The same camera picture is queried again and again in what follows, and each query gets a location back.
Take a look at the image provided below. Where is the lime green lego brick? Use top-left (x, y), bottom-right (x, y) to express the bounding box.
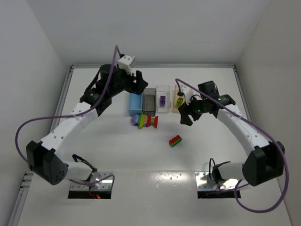
top-left (175, 97), bottom-right (184, 108)

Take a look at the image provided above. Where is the purple lego brick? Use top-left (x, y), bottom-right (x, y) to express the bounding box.
top-left (159, 95), bottom-right (166, 107)

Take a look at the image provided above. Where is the red and green lego block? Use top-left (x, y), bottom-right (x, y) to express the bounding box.
top-left (169, 135), bottom-right (182, 147)

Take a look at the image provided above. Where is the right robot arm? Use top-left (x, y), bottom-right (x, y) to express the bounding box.
top-left (178, 81), bottom-right (285, 186)

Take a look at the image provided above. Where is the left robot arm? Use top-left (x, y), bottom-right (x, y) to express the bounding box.
top-left (26, 64), bottom-right (148, 185)

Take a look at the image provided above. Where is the amber container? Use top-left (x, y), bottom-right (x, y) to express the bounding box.
top-left (172, 85), bottom-right (185, 113)

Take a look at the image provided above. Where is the dark grey container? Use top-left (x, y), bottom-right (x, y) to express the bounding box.
top-left (142, 88), bottom-right (157, 117)

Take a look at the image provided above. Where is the blue container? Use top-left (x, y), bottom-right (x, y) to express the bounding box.
top-left (128, 93), bottom-right (143, 116)

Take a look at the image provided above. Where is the clear container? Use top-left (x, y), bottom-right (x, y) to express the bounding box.
top-left (156, 85), bottom-right (171, 113)

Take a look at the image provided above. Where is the red green red lego stack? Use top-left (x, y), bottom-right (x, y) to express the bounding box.
top-left (146, 115), bottom-right (158, 128)

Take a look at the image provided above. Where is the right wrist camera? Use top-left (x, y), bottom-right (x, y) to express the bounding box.
top-left (178, 85), bottom-right (194, 105)

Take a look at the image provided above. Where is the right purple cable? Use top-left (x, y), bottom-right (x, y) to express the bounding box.
top-left (174, 78), bottom-right (289, 213)

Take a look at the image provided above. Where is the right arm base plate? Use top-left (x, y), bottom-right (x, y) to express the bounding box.
top-left (195, 171), bottom-right (238, 192)

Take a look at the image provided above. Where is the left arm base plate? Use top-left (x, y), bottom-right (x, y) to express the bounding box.
top-left (69, 171), bottom-right (115, 192)

